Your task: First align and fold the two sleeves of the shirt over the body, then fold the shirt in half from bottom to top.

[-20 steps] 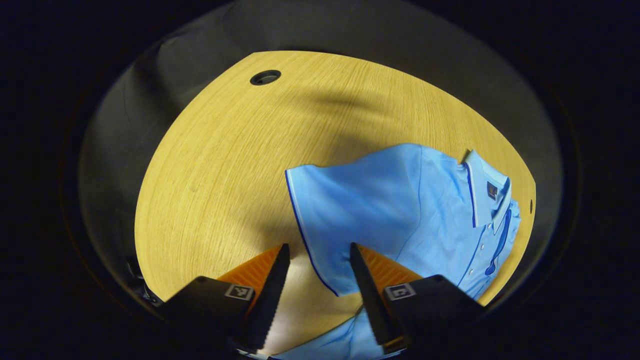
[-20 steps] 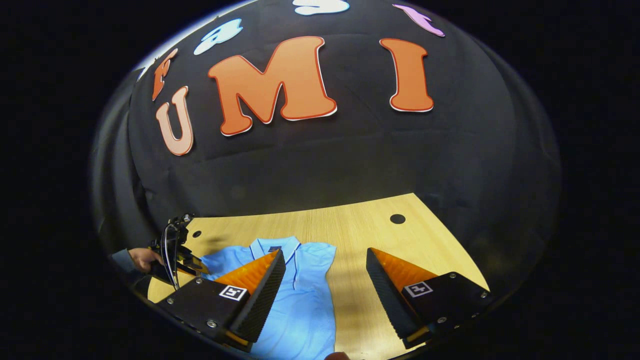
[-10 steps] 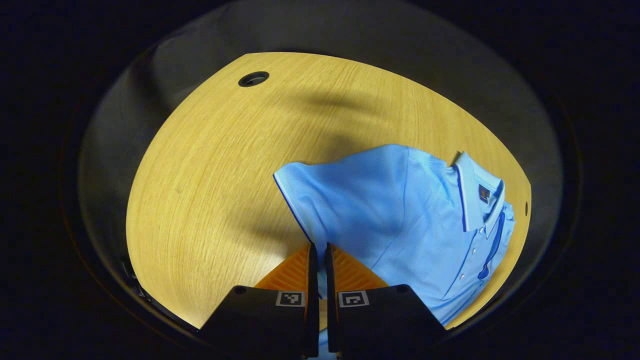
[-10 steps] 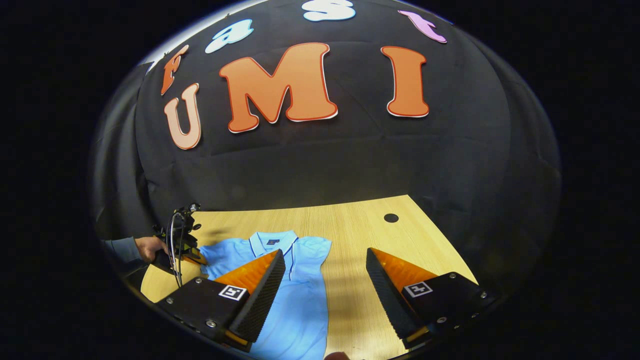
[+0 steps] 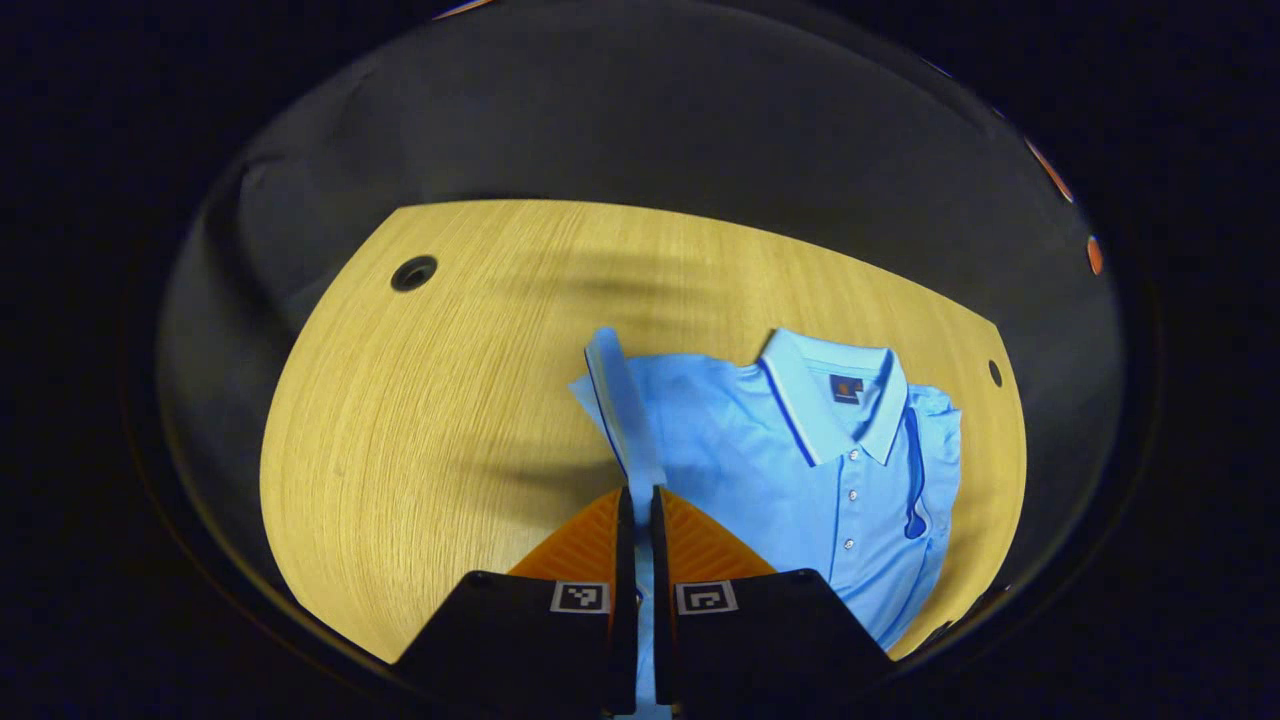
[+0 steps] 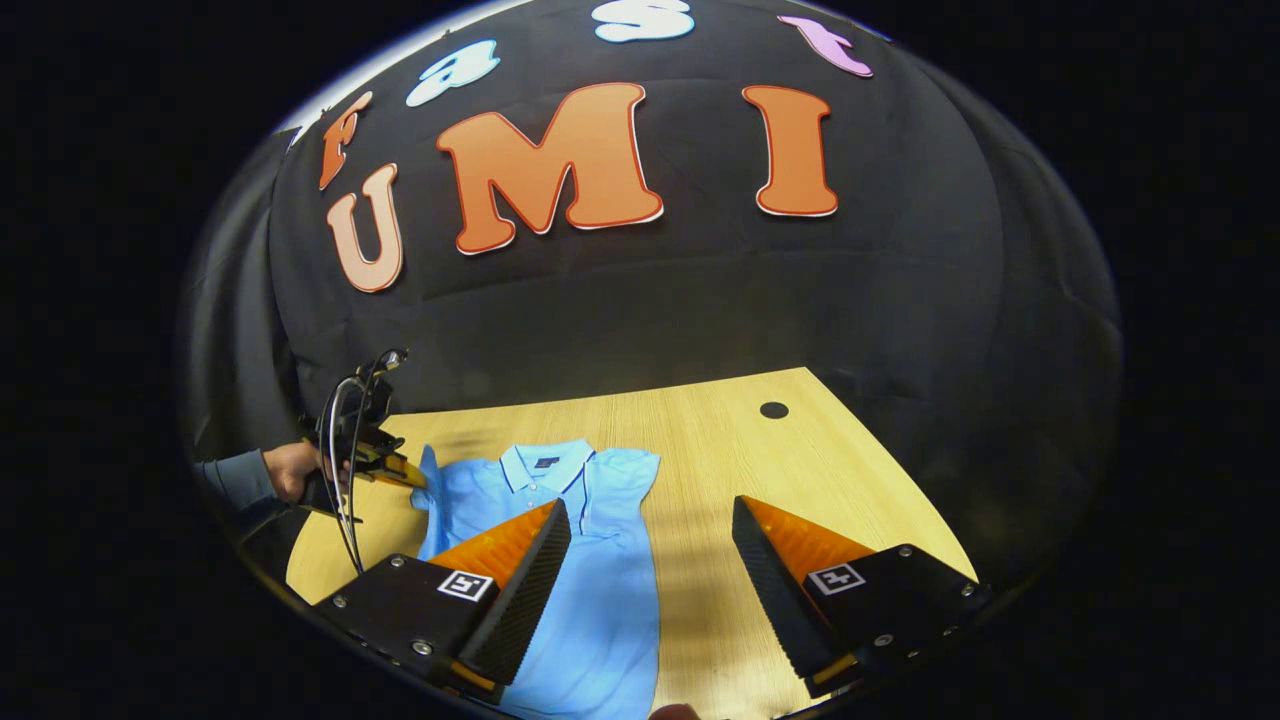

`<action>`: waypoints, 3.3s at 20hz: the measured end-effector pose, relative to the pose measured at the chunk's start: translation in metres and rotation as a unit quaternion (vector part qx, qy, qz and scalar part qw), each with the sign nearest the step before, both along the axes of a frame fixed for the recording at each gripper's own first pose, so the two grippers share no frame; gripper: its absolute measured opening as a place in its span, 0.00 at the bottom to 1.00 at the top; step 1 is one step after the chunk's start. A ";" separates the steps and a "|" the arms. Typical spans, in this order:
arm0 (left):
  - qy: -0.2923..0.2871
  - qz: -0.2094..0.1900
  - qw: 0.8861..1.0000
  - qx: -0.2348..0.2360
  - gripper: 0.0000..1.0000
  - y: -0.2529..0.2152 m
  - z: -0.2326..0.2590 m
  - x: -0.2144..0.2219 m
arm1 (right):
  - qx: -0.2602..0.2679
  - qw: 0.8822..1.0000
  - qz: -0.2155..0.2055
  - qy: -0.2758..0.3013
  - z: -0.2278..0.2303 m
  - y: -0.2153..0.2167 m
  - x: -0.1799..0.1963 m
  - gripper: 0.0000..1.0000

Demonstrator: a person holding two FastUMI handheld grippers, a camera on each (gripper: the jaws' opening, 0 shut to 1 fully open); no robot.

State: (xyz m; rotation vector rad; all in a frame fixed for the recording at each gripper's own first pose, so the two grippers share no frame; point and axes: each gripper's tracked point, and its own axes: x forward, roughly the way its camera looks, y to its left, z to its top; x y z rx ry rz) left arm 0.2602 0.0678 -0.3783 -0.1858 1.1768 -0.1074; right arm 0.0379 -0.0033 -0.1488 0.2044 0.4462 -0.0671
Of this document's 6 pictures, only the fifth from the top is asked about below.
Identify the black backdrop cloth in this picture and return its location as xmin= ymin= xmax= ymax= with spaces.
xmin=155 ymin=0 xmax=1131 ymax=651

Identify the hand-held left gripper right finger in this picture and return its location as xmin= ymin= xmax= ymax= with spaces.
xmin=650 ymin=487 xmax=896 ymax=716

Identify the light blue T-shirt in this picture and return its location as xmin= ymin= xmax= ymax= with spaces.
xmin=568 ymin=325 xmax=964 ymax=720

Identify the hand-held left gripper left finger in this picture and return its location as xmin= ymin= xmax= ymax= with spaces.
xmin=395 ymin=487 xmax=638 ymax=716

